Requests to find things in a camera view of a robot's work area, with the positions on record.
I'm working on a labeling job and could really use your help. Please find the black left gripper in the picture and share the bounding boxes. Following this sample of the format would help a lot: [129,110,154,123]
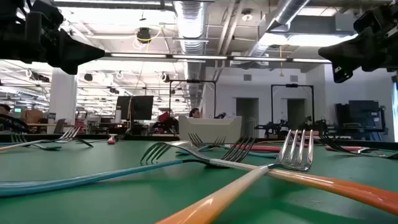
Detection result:
[0,0,106,76]

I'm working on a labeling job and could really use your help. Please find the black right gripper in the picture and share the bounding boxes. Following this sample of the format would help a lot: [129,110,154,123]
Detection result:
[317,2,398,85]

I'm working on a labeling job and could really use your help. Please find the orange handled silver fork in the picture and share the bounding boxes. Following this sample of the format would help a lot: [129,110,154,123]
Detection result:
[139,140,398,217]
[0,126,81,152]
[155,129,314,224]

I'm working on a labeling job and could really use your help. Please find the white column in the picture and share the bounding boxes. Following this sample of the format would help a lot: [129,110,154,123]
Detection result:
[49,68,78,135]

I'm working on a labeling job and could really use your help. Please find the black equipment workstation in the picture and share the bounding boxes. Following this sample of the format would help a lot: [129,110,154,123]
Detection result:
[334,99,387,141]

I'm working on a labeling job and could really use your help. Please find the grey door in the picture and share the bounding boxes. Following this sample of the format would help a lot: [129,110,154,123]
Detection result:
[287,98,307,125]
[235,97,260,138]

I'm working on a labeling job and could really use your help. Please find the grey office chair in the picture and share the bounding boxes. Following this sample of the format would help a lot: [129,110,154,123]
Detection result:
[53,118,67,135]

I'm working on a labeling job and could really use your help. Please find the cardboard box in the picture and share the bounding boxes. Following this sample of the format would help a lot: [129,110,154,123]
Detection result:
[21,108,44,124]

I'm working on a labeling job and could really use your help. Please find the black monitor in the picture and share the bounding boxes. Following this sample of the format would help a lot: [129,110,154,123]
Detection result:
[115,95,154,121]

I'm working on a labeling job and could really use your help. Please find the background robot station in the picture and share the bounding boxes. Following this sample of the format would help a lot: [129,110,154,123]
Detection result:
[254,119,312,139]

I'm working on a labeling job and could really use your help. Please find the red chair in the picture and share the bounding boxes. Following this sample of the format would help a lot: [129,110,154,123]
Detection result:
[157,111,171,124]

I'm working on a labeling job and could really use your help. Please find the long overhead light bar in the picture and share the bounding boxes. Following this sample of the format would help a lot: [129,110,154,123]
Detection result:
[104,52,332,64]

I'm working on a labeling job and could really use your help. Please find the green table mat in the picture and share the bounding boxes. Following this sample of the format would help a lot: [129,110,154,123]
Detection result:
[0,138,398,224]

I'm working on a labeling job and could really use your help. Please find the white plastic bin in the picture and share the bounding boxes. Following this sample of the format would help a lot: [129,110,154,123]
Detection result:
[178,114,243,144]

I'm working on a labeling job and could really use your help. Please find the black metal frame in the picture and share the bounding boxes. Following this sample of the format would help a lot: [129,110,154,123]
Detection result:
[169,79,218,125]
[270,83,315,125]

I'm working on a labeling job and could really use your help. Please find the black dome ceiling camera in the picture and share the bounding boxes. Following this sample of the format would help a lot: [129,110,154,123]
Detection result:
[136,27,152,44]

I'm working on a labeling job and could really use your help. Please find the black looping cable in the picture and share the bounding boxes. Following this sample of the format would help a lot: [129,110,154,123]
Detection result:
[0,113,31,134]

